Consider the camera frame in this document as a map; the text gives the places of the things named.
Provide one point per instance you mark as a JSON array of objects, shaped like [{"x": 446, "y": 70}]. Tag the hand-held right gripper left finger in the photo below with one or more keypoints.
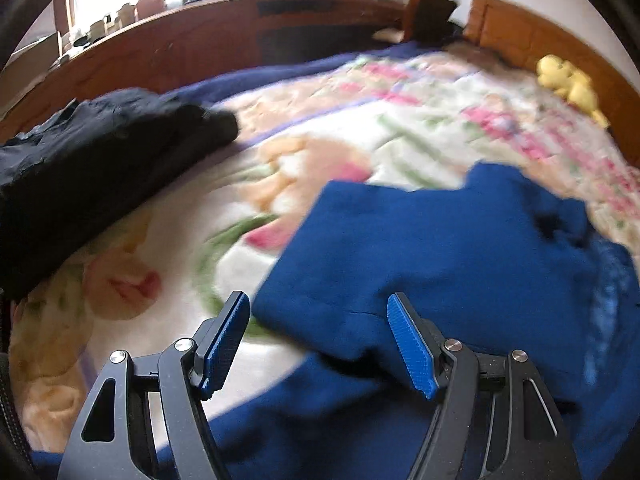
[{"x": 227, "y": 342}]

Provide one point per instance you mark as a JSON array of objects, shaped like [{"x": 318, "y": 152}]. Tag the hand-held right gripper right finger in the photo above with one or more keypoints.
[{"x": 412, "y": 345}]

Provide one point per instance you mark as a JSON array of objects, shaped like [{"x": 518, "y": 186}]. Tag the blue jacket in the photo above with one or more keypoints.
[{"x": 450, "y": 250}]

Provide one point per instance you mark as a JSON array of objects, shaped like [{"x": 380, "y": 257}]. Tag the black garment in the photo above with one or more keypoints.
[{"x": 100, "y": 160}]

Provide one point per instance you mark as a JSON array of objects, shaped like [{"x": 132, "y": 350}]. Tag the floral blanket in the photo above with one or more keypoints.
[{"x": 350, "y": 125}]

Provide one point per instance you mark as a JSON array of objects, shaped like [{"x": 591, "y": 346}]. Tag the long wooden desk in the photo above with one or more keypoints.
[{"x": 200, "y": 40}]

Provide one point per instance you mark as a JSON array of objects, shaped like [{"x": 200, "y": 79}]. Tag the yellow plush toy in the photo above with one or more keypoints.
[{"x": 570, "y": 82}]

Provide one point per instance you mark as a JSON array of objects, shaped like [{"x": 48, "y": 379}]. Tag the wooden chair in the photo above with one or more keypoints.
[{"x": 432, "y": 12}]

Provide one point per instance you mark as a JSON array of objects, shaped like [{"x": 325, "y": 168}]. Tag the wooden bed headboard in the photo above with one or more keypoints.
[{"x": 505, "y": 25}]

